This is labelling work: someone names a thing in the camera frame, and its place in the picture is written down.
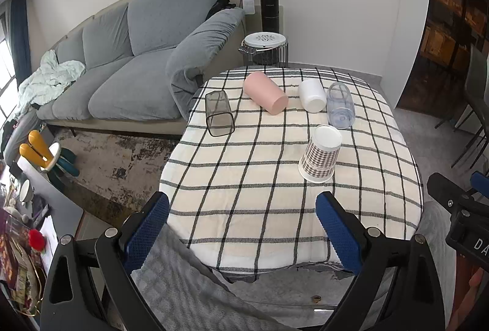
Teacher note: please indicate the mint green blanket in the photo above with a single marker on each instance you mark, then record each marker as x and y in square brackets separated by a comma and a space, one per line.
[47, 80]

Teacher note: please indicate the grey dining chair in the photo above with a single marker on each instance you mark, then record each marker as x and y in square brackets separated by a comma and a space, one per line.
[472, 105]

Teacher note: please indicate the grey fluffy blanket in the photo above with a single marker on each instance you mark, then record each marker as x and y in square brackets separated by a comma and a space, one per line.
[183, 285]

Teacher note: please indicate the yellow eared kids stool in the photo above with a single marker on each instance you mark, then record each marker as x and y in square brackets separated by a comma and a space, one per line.
[46, 159]

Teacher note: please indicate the red flower ornament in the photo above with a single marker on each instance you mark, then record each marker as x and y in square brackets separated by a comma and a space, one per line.
[36, 239]

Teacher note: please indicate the plaid paper cup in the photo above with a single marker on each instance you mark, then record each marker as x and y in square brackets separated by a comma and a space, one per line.
[320, 154]

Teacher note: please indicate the grey fabric sofa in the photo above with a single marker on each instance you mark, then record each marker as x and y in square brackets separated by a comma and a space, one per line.
[145, 59]

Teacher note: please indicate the black bag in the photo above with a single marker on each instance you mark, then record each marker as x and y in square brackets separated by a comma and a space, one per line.
[218, 7]

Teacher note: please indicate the pink plastic cup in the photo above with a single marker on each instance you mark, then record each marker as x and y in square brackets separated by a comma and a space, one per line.
[265, 92]

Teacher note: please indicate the brown patterned rug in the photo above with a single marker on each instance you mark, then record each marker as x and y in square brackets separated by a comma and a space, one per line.
[118, 166]

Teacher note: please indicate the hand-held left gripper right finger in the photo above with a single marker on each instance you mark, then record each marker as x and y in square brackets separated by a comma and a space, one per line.
[340, 235]

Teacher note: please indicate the white plastic cup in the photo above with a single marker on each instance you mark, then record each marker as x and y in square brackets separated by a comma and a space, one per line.
[312, 96]

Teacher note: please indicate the pile of grey clothes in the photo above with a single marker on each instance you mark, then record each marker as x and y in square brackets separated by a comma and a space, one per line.
[17, 134]

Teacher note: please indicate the colourful printed box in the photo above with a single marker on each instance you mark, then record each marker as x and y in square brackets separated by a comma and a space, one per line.
[13, 262]

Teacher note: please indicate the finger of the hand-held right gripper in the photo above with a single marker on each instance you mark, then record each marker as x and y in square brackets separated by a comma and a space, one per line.
[480, 182]
[445, 189]

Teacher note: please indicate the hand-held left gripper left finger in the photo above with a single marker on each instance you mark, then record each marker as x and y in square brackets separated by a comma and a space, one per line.
[147, 229]

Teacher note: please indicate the checked cream tablecloth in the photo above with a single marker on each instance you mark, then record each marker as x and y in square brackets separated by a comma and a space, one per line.
[267, 182]

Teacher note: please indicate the clear bluish plastic cup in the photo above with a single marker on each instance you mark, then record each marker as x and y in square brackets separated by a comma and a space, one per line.
[340, 105]

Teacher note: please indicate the white bowl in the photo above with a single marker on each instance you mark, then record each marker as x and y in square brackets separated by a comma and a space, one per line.
[25, 189]

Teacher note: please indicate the grey side desk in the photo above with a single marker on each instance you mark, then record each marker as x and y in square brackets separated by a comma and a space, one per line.
[57, 208]

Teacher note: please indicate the person's right hand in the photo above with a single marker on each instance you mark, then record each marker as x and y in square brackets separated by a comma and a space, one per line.
[475, 291]

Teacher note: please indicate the white hang tag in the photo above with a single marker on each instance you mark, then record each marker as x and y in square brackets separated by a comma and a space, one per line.
[248, 4]

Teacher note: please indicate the grey transparent square cup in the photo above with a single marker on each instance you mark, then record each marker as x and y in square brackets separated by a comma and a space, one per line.
[219, 113]

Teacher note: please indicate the dark wooden shelf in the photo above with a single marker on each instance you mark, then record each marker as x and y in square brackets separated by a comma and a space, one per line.
[450, 21]

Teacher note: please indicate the blue curtain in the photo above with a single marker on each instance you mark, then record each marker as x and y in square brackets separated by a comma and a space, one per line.
[20, 37]

